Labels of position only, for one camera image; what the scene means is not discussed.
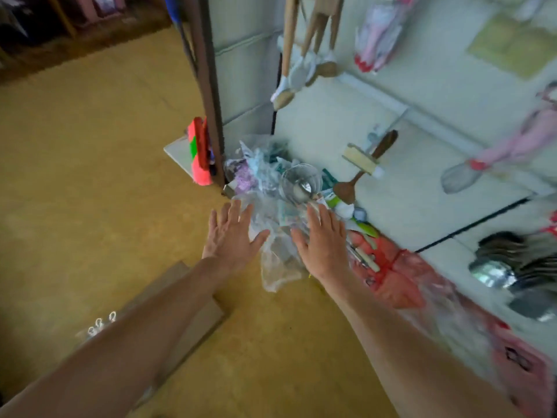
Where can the person's left forearm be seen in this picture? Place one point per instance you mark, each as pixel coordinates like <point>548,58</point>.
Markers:
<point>122,352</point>

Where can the wooden dish brushes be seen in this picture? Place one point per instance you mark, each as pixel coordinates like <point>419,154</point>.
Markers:
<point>327,65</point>

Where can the red plastic wrapped packets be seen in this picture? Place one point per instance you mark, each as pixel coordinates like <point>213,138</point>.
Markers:
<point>405,283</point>

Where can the person's right hand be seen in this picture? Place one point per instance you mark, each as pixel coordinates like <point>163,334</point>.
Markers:
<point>324,250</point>

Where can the person's right forearm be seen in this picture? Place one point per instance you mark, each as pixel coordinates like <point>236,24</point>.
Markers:
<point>418,352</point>

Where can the wooden brushes hanging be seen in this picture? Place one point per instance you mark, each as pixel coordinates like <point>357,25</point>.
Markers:
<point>283,89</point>

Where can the pale green paper card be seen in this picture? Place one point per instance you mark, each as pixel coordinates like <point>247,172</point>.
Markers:
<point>513,46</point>

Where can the brown cardboard sheet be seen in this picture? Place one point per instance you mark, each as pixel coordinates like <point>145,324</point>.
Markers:
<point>196,322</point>

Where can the dark wooden spatula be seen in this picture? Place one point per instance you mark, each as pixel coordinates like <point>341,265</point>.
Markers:
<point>348,187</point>

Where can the person's left hand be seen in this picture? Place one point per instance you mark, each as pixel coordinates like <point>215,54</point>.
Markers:
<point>231,237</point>

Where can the pink green broom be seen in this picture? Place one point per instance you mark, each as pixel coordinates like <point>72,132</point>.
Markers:
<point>198,154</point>
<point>205,74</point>

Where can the large steel strainer ladle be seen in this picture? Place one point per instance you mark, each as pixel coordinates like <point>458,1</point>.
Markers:
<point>300,183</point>

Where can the pile of plastic wrapped utensils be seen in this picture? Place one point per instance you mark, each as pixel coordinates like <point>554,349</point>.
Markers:
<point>261,178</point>

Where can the white flat board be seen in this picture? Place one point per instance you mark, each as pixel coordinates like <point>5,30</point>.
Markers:
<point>177,154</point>

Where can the wooden bookshelf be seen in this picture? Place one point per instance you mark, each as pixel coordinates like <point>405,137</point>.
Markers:
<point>61,30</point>

